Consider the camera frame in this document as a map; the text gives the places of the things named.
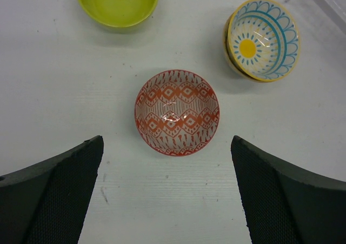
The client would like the lime green bowl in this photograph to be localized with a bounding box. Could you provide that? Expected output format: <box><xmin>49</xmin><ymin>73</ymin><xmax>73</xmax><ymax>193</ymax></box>
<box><xmin>78</xmin><ymin>0</ymin><xmax>158</xmax><ymax>31</ymax></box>

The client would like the red patterned glass bowl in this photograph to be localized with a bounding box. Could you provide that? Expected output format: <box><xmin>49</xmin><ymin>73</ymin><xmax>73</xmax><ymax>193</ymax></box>
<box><xmin>134</xmin><ymin>69</ymin><xmax>220</xmax><ymax>156</ymax></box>

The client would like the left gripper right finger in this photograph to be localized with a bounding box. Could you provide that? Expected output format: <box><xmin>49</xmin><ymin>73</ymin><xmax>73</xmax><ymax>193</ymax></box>
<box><xmin>230</xmin><ymin>136</ymin><xmax>345</xmax><ymax>243</ymax></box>

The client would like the blue yellow sun bowl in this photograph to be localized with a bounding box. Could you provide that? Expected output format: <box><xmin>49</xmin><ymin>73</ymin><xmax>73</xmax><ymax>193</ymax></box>
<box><xmin>227</xmin><ymin>0</ymin><xmax>300</xmax><ymax>82</ymax></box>

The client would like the white floral pattern bowl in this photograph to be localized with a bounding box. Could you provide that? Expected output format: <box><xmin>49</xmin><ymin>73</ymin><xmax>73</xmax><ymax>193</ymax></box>
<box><xmin>222</xmin><ymin>14</ymin><xmax>266</xmax><ymax>83</ymax></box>

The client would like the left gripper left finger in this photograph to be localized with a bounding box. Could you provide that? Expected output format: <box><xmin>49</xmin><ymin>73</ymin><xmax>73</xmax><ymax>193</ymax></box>
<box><xmin>1</xmin><ymin>135</ymin><xmax>104</xmax><ymax>243</ymax></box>

